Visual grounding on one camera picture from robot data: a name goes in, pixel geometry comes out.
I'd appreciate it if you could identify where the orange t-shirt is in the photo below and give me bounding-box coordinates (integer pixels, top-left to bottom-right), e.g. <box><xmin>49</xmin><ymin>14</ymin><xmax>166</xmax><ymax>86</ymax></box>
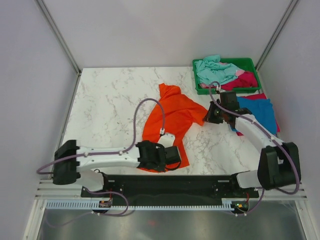
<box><xmin>142</xmin><ymin>83</ymin><xmax>208</xmax><ymax>169</ymax></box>

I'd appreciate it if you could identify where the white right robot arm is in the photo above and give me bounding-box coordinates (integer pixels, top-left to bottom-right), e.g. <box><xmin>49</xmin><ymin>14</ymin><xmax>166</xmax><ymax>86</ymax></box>
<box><xmin>203</xmin><ymin>91</ymin><xmax>301</xmax><ymax>197</ymax></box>

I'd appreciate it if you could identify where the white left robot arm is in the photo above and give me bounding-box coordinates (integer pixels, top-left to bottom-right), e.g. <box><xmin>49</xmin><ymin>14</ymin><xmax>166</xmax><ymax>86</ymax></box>
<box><xmin>52</xmin><ymin>133</ymin><xmax>182</xmax><ymax>197</ymax></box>

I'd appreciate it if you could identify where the magenta t-shirt in bin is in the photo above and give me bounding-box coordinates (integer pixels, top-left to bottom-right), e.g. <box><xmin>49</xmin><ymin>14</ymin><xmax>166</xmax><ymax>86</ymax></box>
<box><xmin>221</xmin><ymin>71</ymin><xmax>259</xmax><ymax>91</ymax></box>

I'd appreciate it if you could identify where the pink t-shirt in bin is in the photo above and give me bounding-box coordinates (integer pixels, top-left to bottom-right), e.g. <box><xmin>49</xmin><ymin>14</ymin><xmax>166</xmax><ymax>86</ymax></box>
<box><xmin>198</xmin><ymin>62</ymin><xmax>245</xmax><ymax>90</ymax></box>

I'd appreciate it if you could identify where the folded magenta t-shirt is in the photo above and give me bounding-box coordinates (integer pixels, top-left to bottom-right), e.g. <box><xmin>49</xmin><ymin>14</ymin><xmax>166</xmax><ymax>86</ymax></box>
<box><xmin>235</xmin><ymin>93</ymin><xmax>281</xmax><ymax>137</ymax></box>

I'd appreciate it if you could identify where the folded blue t-shirt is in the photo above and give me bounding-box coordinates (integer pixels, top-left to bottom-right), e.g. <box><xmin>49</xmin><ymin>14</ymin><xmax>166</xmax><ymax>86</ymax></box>
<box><xmin>231</xmin><ymin>96</ymin><xmax>277</xmax><ymax>135</ymax></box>

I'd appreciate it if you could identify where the teal t-shirt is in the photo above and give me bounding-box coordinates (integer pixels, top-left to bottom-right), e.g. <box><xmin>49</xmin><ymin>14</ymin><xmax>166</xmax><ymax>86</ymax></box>
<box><xmin>194</xmin><ymin>54</ymin><xmax>244</xmax><ymax>86</ymax></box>

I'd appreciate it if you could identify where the green plastic bin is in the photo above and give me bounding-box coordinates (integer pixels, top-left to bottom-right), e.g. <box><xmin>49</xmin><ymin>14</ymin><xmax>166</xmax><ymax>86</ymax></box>
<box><xmin>192</xmin><ymin>55</ymin><xmax>262</xmax><ymax>95</ymax></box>

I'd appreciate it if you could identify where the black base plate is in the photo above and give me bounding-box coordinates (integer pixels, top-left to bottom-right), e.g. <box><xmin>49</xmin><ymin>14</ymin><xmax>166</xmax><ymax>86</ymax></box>
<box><xmin>80</xmin><ymin>174</ymin><xmax>261</xmax><ymax>207</ymax></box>

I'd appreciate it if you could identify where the white slotted cable duct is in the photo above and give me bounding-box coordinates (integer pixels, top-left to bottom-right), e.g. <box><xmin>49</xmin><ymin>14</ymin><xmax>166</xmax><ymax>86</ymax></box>
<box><xmin>45</xmin><ymin>199</ymin><xmax>242</xmax><ymax>211</ymax></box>

